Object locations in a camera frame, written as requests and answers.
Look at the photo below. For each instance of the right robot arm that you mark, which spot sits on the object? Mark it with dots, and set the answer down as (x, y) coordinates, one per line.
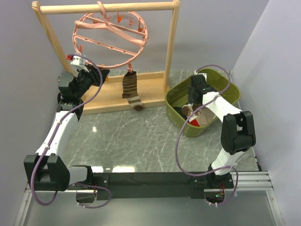
(238, 133)

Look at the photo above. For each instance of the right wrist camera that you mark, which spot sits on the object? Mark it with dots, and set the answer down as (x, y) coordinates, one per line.
(204, 75)

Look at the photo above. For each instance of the black base bar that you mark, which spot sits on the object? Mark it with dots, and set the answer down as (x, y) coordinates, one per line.
(153, 185)

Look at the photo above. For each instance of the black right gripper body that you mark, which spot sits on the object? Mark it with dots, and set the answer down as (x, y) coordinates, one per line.
(190, 97)

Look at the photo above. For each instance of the aluminium rail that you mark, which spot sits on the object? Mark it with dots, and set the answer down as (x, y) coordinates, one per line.
(254, 181)

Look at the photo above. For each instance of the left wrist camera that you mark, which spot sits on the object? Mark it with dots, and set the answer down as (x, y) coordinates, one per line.
(78, 63)

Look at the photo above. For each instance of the beige sock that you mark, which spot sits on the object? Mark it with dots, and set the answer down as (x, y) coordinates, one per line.
(204, 116)

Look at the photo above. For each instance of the wooden hanger rack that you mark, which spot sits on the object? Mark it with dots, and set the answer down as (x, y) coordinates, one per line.
(151, 86)

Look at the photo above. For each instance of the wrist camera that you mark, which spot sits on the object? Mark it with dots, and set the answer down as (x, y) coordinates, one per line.
(204, 75)
(78, 63)

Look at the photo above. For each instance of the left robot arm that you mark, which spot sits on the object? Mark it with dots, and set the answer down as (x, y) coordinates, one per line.
(45, 170)

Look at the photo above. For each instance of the pink round clip hanger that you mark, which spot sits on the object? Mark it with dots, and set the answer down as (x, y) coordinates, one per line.
(123, 34)

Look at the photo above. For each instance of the brown striped sock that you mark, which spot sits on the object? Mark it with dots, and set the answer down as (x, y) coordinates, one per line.
(130, 93)

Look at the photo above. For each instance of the white black sock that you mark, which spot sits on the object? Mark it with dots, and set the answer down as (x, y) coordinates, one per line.
(193, 120)

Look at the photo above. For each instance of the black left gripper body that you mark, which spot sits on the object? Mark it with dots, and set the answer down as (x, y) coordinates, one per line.
(87, 79)

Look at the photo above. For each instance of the pink plastic clip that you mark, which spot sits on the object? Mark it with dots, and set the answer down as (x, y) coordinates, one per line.
(130, 69)

